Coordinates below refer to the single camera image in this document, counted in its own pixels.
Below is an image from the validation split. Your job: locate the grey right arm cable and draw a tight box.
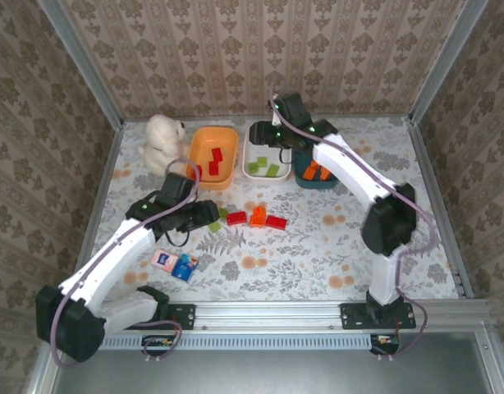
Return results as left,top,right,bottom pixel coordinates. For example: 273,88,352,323
268,73,438,362

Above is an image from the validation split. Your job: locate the white plush toy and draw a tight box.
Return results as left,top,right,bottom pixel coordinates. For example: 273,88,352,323
137,113,192,176

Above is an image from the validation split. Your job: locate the grey back frame rail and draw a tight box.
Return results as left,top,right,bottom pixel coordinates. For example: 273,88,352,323
122,113,411,123

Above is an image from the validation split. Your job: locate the white plastic container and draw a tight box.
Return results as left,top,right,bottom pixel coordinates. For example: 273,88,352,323
241,127,293,185

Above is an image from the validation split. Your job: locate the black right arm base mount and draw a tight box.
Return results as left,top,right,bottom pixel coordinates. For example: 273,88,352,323
339,302,417,331

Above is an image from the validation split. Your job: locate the blue tissue pack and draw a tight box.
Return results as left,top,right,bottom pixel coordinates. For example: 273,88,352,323
172,254,199,285

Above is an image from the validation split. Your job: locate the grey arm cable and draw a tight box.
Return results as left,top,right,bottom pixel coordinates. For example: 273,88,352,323
268,73,438,362
49,158,202,369

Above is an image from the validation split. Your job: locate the pink tissue pack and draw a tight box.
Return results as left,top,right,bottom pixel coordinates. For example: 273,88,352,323
151,250,180,272

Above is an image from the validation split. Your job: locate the grey left arm cable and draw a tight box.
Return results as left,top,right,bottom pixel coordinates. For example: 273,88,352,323
49,158,202,369

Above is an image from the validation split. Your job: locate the aluminium side frame rail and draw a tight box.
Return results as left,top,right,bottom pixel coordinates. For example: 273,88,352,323
406,117,475,300
25,121,126,394

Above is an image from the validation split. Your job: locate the orange two-by-four lego brick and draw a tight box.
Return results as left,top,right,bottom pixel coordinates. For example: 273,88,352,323
301,160,322,181

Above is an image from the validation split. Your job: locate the orange plastic container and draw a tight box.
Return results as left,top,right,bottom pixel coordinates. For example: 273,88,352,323
186,126,240,192

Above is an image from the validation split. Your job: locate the grey slotted cable duct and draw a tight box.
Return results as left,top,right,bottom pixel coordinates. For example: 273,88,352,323
99,330,378,350

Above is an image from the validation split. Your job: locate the teal plastic container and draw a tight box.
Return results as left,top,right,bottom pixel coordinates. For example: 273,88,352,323
291,149,340,190

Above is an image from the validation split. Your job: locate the aluminium frame post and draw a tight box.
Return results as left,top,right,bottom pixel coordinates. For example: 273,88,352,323
406,0,490,125
37,0,125,129

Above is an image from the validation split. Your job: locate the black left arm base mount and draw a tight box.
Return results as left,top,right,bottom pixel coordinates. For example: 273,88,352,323
165,302,196,331

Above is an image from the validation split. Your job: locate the grey metal panel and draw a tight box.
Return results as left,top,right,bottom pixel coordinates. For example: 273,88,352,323
50,332,504,394

